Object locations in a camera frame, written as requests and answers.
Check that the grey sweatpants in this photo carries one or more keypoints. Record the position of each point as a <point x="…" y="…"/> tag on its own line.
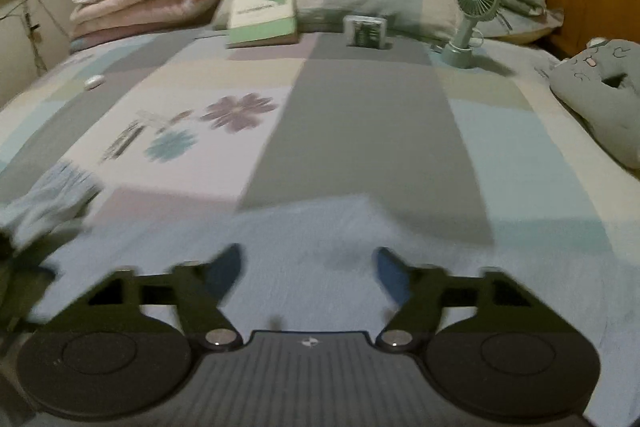
<point x="325" y="237"/>

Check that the pillow with pink print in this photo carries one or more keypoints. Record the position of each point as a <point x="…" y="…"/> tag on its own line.
<point x="520" y="27"/>

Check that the green tissue packet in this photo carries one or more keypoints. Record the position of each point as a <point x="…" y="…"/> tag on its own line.
<point x="365" y="32"/>

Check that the grey cat cushion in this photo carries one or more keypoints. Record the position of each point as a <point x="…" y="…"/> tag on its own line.
<point x="590" y="97"/>

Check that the white earbuds case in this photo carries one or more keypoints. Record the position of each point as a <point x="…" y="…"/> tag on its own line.
<point x="94" y="82"/>

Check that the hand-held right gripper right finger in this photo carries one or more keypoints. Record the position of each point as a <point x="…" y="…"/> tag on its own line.
<point x="392" y="274"/>

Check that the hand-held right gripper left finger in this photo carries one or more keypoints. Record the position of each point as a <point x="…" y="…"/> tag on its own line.
<point x="225" y="272"/>

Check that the white and green book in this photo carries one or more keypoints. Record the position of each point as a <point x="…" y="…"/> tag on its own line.
<point x="260" y="17"/>

